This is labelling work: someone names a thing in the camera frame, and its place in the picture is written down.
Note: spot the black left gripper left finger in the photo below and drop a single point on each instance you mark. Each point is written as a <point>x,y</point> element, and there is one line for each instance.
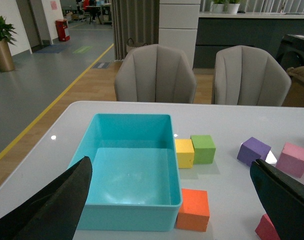
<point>54,212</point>

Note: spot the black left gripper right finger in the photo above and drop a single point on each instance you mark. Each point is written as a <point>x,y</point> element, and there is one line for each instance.
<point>282,197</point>

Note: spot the red foam block front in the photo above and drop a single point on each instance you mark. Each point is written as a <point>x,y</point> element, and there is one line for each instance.
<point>266,230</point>

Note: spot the pink foam block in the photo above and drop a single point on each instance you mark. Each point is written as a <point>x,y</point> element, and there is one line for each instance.
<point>291,160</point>

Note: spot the purple foam block far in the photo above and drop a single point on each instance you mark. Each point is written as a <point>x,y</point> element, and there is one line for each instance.
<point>251,150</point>

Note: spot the teal plastic bin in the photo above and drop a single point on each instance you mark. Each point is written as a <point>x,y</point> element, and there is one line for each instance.
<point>135,184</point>

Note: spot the orange foam block near teal bin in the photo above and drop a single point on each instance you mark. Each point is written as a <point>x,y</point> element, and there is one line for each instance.
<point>194,213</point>

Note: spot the green foam block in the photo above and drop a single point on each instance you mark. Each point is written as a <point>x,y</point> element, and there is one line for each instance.
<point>204,149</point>

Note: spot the yellow foam block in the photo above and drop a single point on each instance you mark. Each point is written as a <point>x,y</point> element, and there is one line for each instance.
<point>185,153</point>

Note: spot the tan cushion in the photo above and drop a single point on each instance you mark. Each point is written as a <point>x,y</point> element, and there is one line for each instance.
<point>296,74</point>

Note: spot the right grey armchair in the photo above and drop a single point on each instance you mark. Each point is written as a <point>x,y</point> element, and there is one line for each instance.
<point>248,76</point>

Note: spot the grey armchair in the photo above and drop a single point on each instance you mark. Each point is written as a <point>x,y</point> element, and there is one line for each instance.
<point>155,74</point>
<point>248,76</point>

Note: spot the black appliance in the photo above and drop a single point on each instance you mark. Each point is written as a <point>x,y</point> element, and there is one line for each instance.
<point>290,53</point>

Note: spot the dark grey counter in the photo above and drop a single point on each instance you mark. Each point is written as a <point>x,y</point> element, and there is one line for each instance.
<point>217,31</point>

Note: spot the left grey armchair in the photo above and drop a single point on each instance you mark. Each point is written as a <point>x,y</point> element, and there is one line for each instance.
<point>155,74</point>

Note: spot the woven basket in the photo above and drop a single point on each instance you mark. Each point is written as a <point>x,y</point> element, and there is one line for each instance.
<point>131,44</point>

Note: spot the potted plant gold pot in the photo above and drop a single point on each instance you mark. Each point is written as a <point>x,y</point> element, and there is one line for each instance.
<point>6,37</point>

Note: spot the red box on floor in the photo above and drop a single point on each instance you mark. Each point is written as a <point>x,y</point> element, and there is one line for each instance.
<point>62,30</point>

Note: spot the white potted plant right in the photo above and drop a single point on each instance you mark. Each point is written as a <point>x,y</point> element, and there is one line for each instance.
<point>233,6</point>

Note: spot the white potted plant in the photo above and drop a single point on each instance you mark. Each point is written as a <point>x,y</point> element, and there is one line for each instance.
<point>233,6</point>
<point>217,6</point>

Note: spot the white potted plant left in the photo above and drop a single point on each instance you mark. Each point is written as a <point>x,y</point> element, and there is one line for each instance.
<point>217,6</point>

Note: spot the grey curtain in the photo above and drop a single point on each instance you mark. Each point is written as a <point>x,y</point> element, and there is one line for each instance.
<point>134,19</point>

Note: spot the white drawer cabinet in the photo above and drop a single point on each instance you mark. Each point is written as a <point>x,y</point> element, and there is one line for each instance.
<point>178,24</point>

